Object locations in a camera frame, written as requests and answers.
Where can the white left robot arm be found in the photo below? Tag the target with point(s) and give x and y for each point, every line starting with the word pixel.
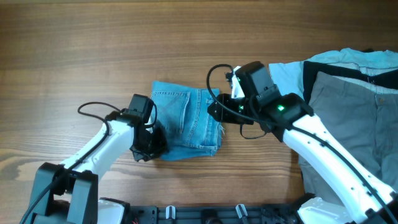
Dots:
pixel 68 192

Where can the grey trousers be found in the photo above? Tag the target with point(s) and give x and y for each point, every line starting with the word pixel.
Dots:
pixel 363 118

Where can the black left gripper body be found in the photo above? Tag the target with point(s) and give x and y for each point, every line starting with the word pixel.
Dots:
pixel 154 144

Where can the light blue t-shirt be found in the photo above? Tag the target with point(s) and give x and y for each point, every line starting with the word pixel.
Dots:
pixel 375 70

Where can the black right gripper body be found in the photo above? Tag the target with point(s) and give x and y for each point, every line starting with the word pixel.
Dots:
pixel 245 106

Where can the light blue denim jeans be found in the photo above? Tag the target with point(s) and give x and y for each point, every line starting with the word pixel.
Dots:
pixel 183 112

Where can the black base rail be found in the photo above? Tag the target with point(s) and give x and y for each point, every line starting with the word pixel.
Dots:
pixel 211 214

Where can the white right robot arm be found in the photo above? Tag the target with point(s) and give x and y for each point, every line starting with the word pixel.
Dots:
pixel 255 98

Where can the black garment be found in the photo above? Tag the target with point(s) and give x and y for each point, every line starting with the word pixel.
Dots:
pixel 311 69

